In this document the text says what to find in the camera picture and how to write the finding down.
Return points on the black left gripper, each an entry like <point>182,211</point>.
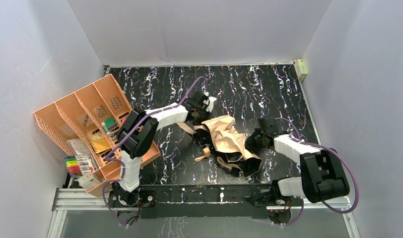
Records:
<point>195,116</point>

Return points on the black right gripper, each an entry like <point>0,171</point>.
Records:
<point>253,144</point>

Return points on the beige and black folding umbrella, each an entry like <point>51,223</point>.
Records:
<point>228,145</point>

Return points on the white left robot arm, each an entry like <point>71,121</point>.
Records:
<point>138,131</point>

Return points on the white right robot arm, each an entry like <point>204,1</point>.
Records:
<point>322,176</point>

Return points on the white green box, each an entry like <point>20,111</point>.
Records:
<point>300,69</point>

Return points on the green eraser block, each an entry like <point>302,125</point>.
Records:
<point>110,123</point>

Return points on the glue stick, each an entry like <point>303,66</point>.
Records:
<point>105,128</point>

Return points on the yellow spiral notebook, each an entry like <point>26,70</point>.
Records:
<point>98,142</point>

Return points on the orange plastic desk organizer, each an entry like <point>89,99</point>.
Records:
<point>70,120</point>

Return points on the small white red box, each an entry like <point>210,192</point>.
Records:
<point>89,181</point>

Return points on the coloured marker set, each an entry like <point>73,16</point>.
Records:
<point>80,164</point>

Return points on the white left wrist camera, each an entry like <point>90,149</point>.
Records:
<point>211,103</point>

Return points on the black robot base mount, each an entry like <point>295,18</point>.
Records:
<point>261,201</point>

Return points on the aluminium frame rail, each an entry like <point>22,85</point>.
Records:
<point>77,199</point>

